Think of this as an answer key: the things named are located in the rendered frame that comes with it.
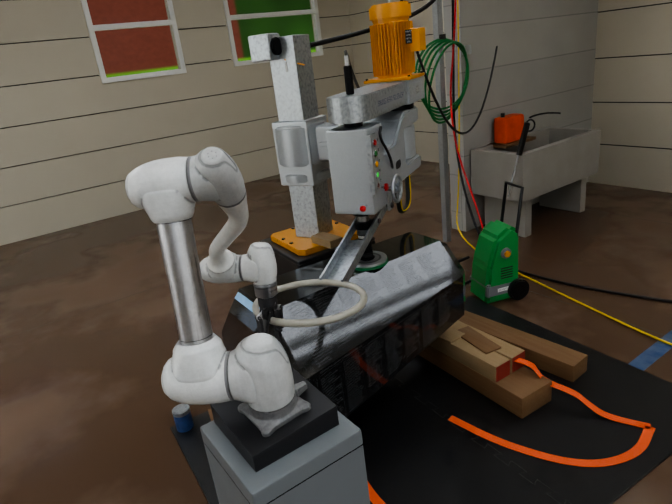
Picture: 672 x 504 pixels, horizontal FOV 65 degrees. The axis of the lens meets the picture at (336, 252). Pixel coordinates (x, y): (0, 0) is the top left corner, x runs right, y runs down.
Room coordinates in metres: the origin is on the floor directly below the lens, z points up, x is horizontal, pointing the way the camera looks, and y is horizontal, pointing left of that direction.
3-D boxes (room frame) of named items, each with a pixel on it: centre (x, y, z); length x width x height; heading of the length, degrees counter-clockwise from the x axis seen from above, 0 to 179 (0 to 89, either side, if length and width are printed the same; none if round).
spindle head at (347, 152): (2.67, -0.20, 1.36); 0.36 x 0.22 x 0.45; 153
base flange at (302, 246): (3.46, 0.13, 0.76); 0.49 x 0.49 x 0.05; 29
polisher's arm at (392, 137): (2.94, -0.35, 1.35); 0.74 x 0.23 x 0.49; 153
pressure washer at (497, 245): (3.71, -1.22, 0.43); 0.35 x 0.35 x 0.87; 14
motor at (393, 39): (3.18, -0.48, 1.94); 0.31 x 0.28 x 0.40; 63
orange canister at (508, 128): (5.43, -1.96, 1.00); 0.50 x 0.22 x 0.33; 123
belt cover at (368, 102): (2.91, -0.32, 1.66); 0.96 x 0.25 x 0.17; 153
